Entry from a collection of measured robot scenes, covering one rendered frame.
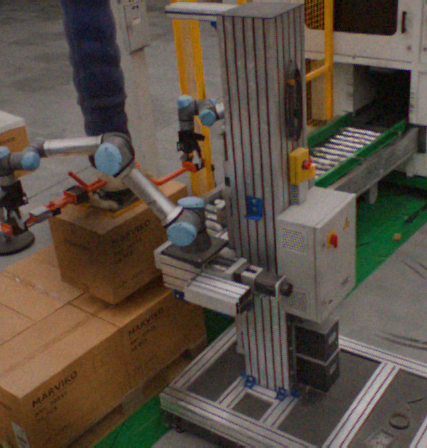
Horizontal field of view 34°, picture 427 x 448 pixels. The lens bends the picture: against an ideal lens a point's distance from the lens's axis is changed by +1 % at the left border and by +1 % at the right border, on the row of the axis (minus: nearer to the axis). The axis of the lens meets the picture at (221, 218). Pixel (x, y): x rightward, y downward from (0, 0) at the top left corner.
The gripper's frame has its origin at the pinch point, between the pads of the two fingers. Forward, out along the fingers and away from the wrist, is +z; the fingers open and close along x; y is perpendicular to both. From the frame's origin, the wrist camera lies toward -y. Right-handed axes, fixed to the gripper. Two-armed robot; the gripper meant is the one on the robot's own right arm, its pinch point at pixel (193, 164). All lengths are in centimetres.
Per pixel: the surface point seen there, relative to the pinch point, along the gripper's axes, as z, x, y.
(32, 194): 121, -280, -84
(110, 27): -73, -14, 29
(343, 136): 65, -38, -212
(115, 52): -61, -15, 28
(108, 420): 119, -10, 73
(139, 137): 34, -122, -77
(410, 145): 69, 10, -228
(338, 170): 59, -1, -142
